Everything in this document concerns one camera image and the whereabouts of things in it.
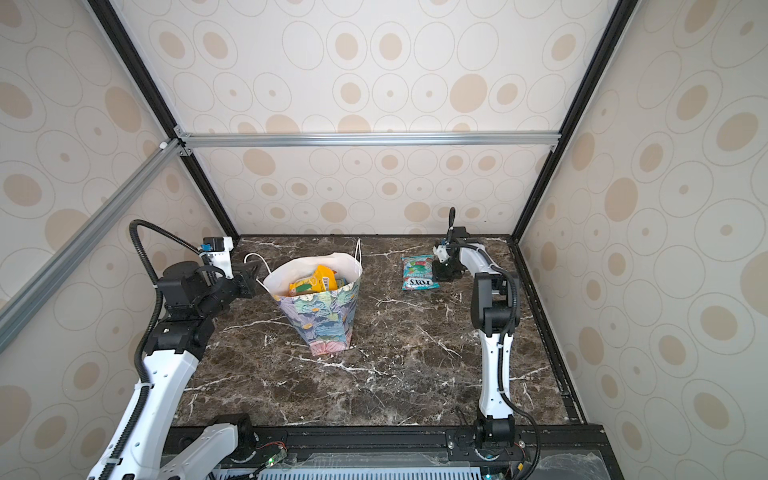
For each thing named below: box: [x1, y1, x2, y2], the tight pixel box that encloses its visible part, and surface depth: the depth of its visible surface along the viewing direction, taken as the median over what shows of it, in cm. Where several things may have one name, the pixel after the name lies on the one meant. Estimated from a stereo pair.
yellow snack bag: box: [289, 265, 338, 294], surface depth 82 cm
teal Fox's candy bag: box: [400, 255, 440, 291], surface depth 107 cm
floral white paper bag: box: [263, 252, 363, 355], surface depth 81 cm
